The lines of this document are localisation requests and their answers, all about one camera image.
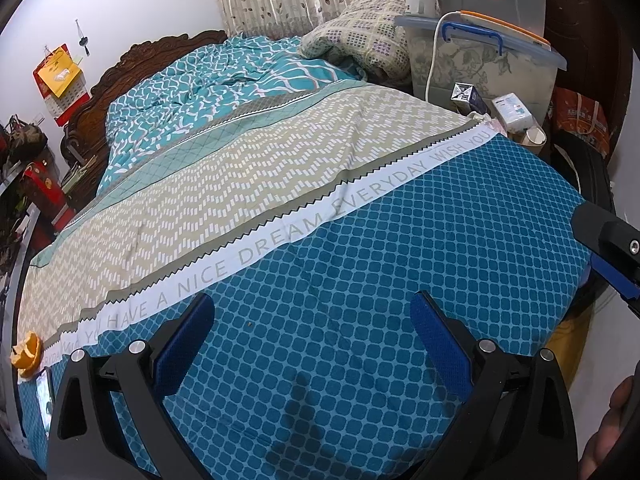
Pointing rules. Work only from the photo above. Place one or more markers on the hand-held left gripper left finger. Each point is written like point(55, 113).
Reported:
point(177, 355)

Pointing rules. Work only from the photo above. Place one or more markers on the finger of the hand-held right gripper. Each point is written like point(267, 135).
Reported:
point(607, 240)

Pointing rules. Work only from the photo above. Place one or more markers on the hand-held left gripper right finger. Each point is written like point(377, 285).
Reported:
point(442, 345)

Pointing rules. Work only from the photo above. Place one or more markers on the black trash bin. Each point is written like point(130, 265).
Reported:
point(592, 175)

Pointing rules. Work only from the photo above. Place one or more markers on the pink paper cup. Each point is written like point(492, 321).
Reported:
point(534, 139)

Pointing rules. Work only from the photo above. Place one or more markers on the white tissue pack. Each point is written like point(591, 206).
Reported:
point(512, 112)

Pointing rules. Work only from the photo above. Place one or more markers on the blue milk carton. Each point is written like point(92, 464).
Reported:
point(467, 97)

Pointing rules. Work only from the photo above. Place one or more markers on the person's right hand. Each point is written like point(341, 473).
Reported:
point(607, 435)

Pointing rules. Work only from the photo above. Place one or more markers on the orange shopping bag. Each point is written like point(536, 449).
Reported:
point(580, 115)

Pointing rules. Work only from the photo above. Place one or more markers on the smartphone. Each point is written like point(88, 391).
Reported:
point(45, 400)

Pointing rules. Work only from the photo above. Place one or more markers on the orange peel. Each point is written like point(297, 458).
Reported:
point(29, 355)

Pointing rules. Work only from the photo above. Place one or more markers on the patterned bedsheet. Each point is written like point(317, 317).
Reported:
point(310, 240)

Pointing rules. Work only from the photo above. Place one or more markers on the wooden nightstand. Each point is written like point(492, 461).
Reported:
point(82, 180)

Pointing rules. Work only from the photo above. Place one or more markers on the red bag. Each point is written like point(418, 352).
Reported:
point(45, 190)

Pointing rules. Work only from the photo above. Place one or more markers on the dark wooden cabinet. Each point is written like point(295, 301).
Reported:
point(590, 25)

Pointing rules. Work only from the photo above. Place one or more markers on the brown handbag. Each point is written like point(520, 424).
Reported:
point(25, 137)

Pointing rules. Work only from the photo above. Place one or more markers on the teal patterned quilt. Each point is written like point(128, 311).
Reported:
point(210, 90)

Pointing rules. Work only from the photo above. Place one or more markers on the carved wooden headboard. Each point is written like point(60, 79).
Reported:
point(120, 75)

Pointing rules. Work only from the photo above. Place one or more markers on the white mug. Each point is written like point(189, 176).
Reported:
point(420, 0)

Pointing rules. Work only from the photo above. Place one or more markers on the yellow envelope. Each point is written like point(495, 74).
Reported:
point(57, 72)

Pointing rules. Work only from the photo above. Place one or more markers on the checked pillow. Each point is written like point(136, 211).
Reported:
point(360, 35)

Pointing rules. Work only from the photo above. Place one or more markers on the dark hanging ornament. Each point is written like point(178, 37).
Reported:
point(82, 40)

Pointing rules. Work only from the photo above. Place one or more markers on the red wall calendar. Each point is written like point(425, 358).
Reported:
point(70, 105)

